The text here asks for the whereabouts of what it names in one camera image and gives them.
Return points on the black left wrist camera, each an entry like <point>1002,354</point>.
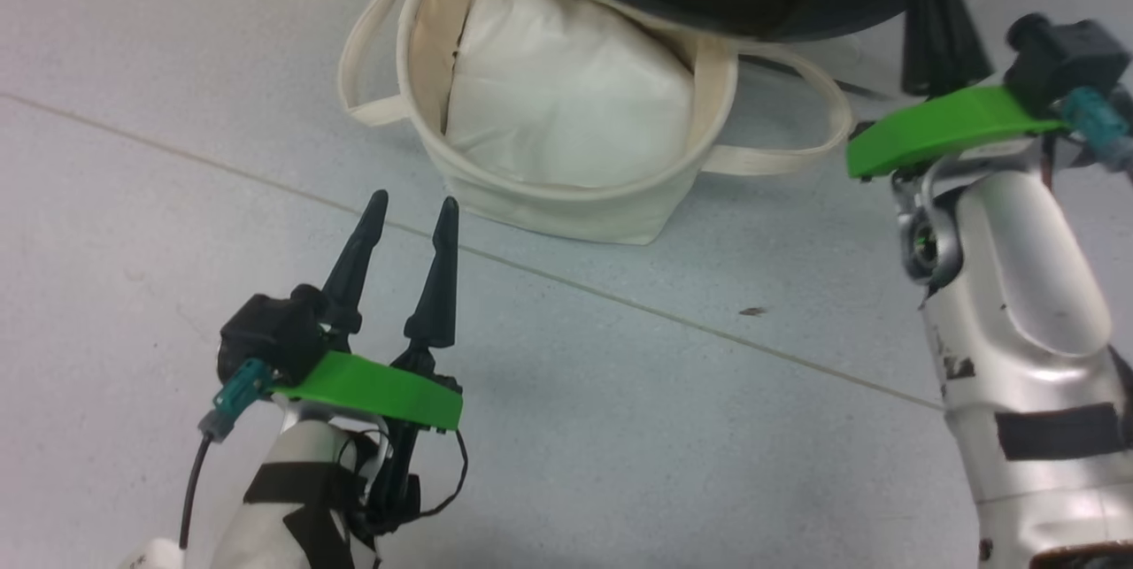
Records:
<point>270,334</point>

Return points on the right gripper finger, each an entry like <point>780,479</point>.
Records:
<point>925,38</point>
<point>969,56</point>

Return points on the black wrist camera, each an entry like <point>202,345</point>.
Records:
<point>1067,60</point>
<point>270,334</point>

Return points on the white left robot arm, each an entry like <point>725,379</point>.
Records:
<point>292,507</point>

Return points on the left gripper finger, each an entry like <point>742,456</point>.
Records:
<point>354,277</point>
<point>438,303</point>

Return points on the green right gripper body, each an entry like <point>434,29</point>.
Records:
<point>947,126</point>

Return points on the cream canvas laundry basket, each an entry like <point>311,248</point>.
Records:
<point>575,215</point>

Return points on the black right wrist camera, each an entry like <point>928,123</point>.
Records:
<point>1067,60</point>

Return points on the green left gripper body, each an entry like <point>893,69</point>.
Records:
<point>381,388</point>

